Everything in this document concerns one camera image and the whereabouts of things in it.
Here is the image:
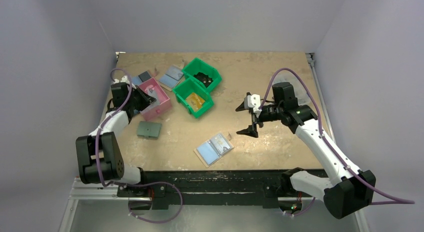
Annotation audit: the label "aluminium front frame rail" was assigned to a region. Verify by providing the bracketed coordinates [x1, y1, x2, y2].
[59, 179, 369, 232]

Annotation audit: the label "green bin with black parts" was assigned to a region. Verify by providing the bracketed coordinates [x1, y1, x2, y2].
[182, 58, 222, 93]

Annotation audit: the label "aluminium frame rail right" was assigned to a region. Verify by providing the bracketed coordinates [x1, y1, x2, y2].
[305, 53, 335, 140]

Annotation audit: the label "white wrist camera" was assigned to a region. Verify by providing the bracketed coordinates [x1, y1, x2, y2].
[112, 75, 132, 85]
[244, 94, 262, 116]

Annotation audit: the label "beige leather card holder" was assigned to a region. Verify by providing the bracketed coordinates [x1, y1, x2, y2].
[193, 132, 235, 168]

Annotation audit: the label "aluminium frame rail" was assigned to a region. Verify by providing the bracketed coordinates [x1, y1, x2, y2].
[59, 179, 369, 232]
[305, 53, 335, 140]

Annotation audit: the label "black parts in bin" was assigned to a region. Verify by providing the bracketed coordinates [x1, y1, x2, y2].
[194, 72, 213, 88]

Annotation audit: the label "clear plastic screw organizer box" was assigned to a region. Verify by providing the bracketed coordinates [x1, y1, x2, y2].
[284, 73, 311, 105]

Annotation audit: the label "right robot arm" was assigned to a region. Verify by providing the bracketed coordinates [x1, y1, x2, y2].
[236, 82, 376, 219]

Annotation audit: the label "light blue open card holder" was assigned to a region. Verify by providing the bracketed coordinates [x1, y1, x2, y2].
[158, 65, 184, 91]

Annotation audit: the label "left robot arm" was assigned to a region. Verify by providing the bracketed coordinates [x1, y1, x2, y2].
[75, 82, 156, 197]

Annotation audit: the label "green closed card holder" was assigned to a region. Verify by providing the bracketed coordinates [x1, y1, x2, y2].
[136, 121, 162, 140]

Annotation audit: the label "blue grey open card holder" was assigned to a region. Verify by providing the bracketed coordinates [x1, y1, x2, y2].
[131, 70, 152, 86]

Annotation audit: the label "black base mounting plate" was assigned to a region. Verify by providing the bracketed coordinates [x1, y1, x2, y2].
[117, 169, 309, 210]

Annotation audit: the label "pink box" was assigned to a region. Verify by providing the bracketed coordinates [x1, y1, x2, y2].
[138, 78, 172, 121]

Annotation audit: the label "green bin with yellow card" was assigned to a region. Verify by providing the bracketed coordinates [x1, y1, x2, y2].
[172, 78, 214, 119]

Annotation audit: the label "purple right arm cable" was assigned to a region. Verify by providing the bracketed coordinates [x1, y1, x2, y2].
[258, 67, 416, 218]

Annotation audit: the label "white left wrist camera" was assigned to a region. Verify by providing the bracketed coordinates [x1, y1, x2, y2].
[112, 75, 132, 85]

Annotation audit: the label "white VIP card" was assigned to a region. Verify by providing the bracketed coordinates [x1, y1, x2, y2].
[210, 133, 233, 155]

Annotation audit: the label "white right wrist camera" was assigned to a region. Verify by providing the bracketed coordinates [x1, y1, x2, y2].
[244, 94, 262, 116]

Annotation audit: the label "yellow card in bin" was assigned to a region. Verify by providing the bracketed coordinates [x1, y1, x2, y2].
[185, 92, 205, 112]

